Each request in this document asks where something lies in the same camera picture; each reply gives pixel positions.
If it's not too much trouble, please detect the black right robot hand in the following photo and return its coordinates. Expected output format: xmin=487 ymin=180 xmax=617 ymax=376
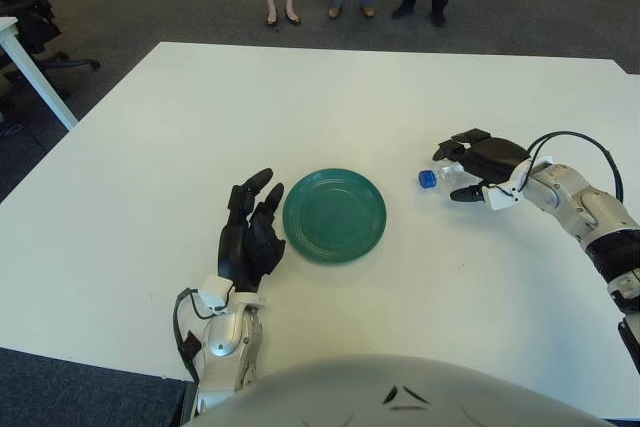
xmin=432 ymin=129 xmax=530 ymax=204

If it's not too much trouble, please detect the white side desk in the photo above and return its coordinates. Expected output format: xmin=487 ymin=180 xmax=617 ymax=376
xmin=0 ymin=16 xmax=80 ymax=132

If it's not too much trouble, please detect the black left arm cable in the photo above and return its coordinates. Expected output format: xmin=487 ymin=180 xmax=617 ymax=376
xmin=172 ymin=287 xmax=221 ymax=383

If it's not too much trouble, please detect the black office chair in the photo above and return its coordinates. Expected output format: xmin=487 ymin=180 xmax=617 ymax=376
xmin=0 ymin=0 xmax=101 ymax=113

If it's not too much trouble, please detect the clear bottle with blue cap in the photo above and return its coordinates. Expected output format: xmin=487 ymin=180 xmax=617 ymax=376
xmin=417 ymin=160 xmax=476 ymax=193

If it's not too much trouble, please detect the green round plate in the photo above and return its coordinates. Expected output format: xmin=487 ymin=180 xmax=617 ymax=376
xmin=282 ymin=167 xmax=389 ymax=267

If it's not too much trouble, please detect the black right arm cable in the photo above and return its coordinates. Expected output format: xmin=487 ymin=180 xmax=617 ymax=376
xmin=527 ymin=130 xmax=625 ymax=201

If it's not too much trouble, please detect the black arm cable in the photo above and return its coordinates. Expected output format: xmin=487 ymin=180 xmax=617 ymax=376
xmin=172 ymin=287 xmax=221 ymax=383
xmin=527 ymin=130 xmax=625 ymax=201

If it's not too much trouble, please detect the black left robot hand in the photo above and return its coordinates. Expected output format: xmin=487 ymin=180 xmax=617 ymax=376
xmin=216 ymin=166 xmax=287 ymax=294

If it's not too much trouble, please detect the grey robot torso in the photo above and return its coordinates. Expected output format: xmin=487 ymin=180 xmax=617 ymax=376
xmin=187 ymin=354 xmax=609 ymax=427

